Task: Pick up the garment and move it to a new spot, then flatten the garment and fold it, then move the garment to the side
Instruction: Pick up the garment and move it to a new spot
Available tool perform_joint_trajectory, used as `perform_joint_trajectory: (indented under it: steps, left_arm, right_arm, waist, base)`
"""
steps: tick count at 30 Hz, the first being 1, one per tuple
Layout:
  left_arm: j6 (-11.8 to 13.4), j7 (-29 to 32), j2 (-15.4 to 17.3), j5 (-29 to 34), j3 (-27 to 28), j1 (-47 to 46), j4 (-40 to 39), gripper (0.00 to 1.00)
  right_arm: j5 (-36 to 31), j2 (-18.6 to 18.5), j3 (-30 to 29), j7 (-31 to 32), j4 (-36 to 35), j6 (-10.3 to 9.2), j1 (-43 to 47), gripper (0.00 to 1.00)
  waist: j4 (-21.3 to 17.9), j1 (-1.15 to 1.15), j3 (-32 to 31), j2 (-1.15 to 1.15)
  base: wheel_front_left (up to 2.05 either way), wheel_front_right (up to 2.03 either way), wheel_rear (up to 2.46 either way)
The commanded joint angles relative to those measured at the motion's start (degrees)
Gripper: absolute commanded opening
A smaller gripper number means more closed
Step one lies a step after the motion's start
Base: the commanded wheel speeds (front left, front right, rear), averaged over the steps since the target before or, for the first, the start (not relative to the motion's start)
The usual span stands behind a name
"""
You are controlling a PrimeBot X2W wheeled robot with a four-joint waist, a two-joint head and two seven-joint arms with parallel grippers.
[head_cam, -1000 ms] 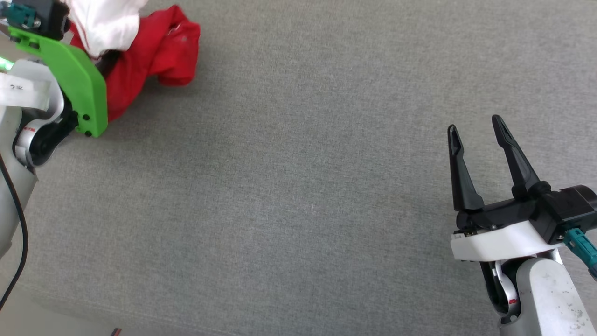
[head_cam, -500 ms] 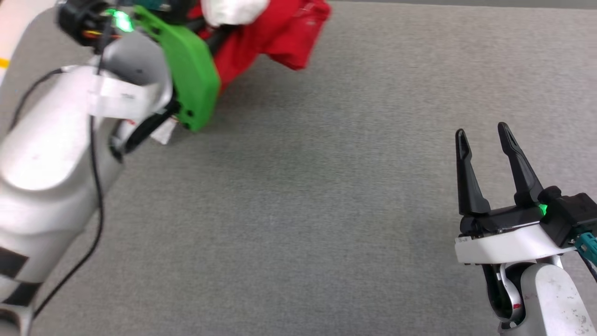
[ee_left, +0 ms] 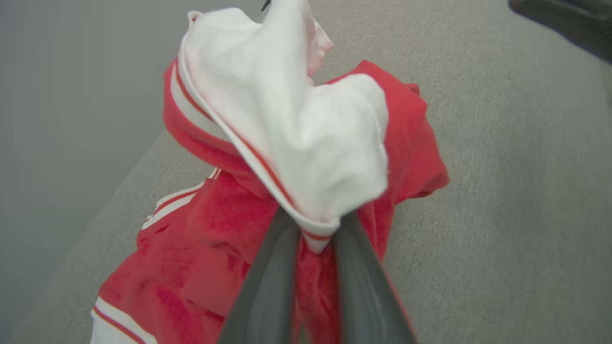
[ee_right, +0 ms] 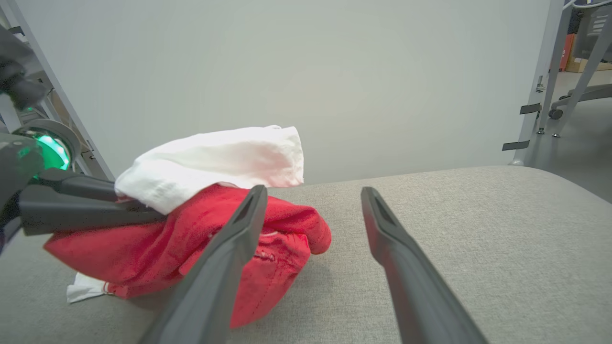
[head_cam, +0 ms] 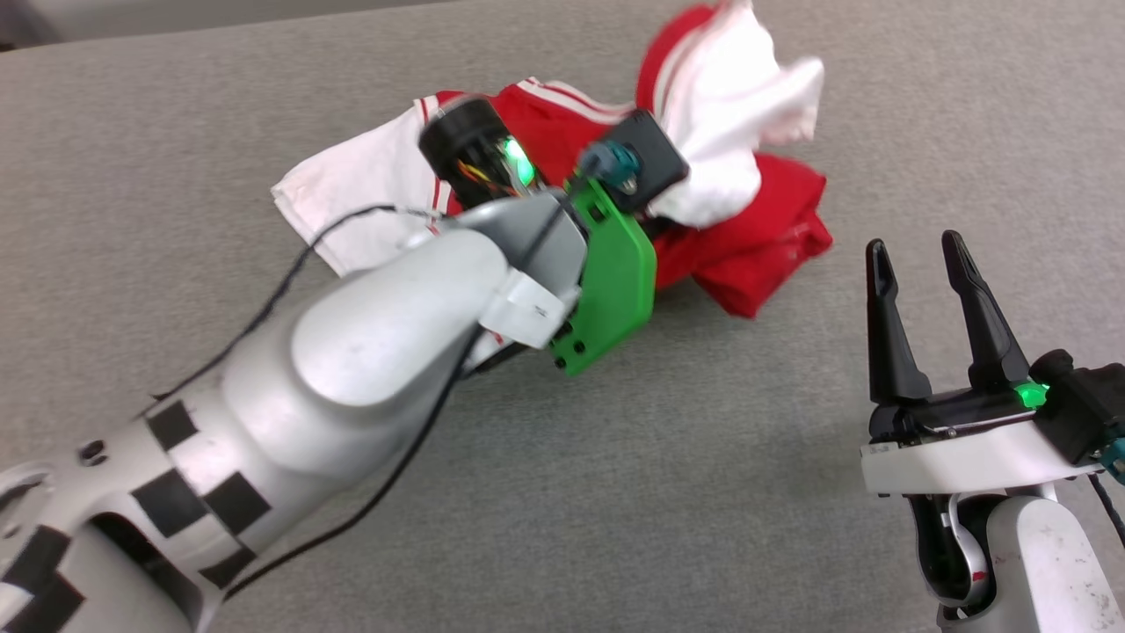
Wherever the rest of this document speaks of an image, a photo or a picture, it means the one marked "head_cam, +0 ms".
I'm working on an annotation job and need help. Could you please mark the red and white jersey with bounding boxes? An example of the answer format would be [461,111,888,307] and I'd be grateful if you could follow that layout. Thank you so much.
[271,0,834,320]

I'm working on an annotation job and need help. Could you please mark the teal left cable connector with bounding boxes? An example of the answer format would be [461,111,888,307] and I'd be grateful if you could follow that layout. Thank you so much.
[577,141,640,193]

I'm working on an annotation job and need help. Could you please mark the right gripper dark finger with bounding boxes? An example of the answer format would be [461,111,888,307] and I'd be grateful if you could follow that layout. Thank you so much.
[940,230,1031,393]
[866,237,933,407]

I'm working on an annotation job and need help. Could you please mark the thin black cable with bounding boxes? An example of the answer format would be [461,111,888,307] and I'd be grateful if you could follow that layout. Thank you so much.
[1088,473,1125,548]
[224,189,581,603]
[141,204,440,414]

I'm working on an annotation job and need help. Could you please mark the teal right cable connector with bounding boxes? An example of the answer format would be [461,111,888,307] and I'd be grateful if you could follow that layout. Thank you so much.
[1095,437,1125,486]

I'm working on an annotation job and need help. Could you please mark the dark grey background object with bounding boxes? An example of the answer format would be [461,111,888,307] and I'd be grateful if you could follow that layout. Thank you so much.
[0,0,64,51]

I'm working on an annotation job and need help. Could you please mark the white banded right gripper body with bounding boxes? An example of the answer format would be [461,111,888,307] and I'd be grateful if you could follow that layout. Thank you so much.
[860,385,1100,498]

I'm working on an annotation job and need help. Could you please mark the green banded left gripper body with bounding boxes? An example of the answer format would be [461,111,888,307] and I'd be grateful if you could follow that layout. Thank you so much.
[420,95,658,379]

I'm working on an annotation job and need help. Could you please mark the teal cable connector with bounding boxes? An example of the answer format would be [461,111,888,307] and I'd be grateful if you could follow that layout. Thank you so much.
[1095,437,1125,486]
[577,141,640,193]

